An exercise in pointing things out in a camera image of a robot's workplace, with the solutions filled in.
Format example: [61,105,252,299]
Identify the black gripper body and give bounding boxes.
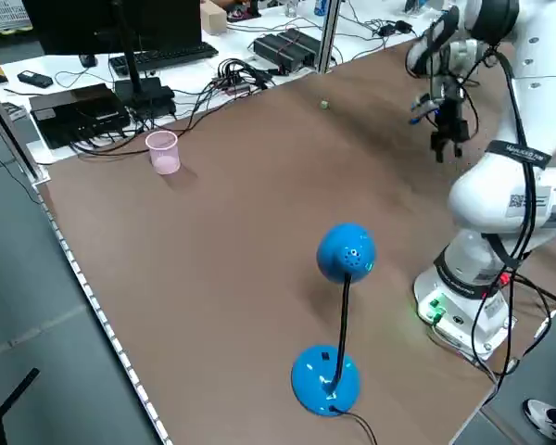
[433,81,470,143]

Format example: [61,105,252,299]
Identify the blue desk lamp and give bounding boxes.
[290,222,379,418]

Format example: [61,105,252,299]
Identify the black finned power supply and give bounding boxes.
[277,27,323,57]
[253,32,316,74]

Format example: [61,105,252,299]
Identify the cardboard box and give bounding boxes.
[198,2,228,36]

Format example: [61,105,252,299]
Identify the pink plastic cup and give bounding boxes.
[145,130,182,176]

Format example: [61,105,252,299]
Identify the black keyboard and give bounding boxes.
[108,42,220,75]

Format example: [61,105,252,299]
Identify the person's foot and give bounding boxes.
[522,398,556,440]

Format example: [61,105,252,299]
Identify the black monitor stand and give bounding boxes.
[112,0,177,117]

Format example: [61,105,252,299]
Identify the black monitor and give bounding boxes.
[21,0,203,56]

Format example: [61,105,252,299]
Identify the black dock box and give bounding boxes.
[29,83,132,150]

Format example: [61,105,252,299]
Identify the small black handset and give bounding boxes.
[17,70,55,89]

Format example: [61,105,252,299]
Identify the white mesh basket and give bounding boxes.
[0,0,32,22]

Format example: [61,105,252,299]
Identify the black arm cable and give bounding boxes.
[462,44,556,395]

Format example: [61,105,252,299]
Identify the aluminium frame post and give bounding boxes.
[318,0,343,75]
[0,73,43,186]

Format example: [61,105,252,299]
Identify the black cable hub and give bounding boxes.
[210,57,274,96]

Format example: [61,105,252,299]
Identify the black desk cable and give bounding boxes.
[71,69,223,157]

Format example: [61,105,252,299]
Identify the black lamp cable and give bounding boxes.
[328,405,379,445]

